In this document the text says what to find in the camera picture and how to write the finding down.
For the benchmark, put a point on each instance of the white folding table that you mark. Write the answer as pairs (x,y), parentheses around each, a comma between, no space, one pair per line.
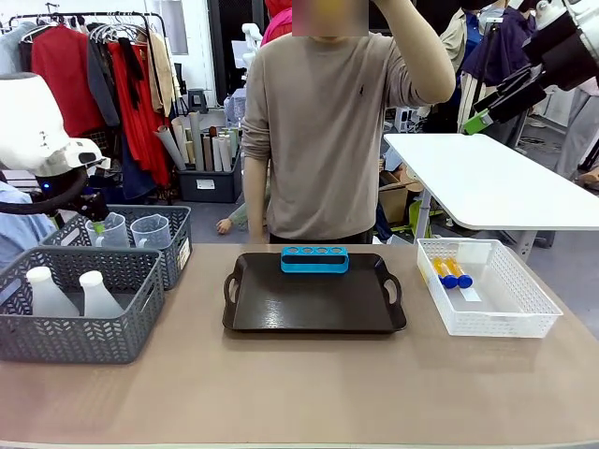
(491,178)

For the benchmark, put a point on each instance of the white paper roll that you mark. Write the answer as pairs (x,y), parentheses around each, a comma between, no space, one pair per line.
(216,154)

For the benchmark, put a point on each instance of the orange tube with blue cap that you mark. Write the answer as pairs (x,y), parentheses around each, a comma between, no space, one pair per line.
(464,281)
(449,281)

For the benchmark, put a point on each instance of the beige garment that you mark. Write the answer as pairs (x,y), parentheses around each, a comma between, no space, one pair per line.
(165,70)

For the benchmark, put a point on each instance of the red dress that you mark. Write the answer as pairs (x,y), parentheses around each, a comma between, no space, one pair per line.
(140,135)

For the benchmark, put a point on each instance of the black clothes rack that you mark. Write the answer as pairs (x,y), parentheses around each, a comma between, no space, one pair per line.
(140,15)

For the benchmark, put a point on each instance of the tall grey paper roll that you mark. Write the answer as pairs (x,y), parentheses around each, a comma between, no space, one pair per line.
(196,140)

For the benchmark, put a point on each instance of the navy jacket on mannequin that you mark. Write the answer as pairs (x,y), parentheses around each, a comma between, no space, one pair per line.
(501,51)

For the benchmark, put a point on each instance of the dark grey jacket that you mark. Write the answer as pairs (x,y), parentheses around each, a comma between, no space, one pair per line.
(104,89)

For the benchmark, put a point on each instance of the white plastic basket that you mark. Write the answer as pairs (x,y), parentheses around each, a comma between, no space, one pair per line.
(496,322)

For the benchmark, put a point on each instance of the cardboard box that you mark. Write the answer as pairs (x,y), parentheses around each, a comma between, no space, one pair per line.
(398,201)

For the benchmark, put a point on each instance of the clear plastic measuring cup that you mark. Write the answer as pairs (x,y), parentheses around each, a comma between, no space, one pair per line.
(114,234)
(152,234)

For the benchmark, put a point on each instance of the grey basket holding flasks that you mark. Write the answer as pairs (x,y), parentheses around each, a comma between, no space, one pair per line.
(70,341)

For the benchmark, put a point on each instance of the person's left forearm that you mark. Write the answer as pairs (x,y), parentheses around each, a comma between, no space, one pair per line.
(421,51)

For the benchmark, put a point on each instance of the black stool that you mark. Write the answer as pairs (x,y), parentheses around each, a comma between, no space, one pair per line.
(197,99)

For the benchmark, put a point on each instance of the light blue cloth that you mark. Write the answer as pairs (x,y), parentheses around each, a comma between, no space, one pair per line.
(21,229)

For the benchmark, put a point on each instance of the white plastic flask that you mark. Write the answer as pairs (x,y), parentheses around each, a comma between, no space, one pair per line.
(49,299)
(99,299)

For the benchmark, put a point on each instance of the dark grey storage bin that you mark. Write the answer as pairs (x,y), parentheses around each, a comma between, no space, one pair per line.
(210,184)

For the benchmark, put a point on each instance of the dark brown serving tray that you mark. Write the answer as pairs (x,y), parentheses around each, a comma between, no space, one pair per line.
(313,304)

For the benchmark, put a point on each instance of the blue test tube rack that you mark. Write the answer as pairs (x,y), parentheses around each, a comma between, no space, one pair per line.
(316,267)

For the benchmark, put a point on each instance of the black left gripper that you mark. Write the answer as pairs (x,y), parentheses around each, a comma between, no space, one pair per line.
(95,206)

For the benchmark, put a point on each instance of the beige paper roll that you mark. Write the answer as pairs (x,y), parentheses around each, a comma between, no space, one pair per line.
(182,135)

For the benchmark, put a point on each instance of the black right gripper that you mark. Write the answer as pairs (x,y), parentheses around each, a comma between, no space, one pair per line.
(566,61)

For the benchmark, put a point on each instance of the black scarf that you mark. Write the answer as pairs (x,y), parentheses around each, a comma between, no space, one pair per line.
(133,70)

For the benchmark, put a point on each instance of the person's right forearm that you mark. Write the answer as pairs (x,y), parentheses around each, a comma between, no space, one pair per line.
(256,201)

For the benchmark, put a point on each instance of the person in beige sweater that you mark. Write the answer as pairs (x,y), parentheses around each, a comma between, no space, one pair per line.
(323,140)

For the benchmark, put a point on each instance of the grey basket with label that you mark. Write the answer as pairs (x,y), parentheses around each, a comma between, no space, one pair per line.
(175,262)

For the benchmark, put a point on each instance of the white paper strip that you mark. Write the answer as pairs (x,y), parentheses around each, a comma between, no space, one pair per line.
(470,294)

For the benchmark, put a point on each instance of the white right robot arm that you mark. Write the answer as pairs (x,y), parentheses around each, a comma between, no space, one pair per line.
(585,23)

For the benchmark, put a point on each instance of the red jacket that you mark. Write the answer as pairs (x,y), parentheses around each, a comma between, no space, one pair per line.
(61,79)

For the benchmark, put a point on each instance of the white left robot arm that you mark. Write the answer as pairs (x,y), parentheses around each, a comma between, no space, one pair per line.
(28,126)

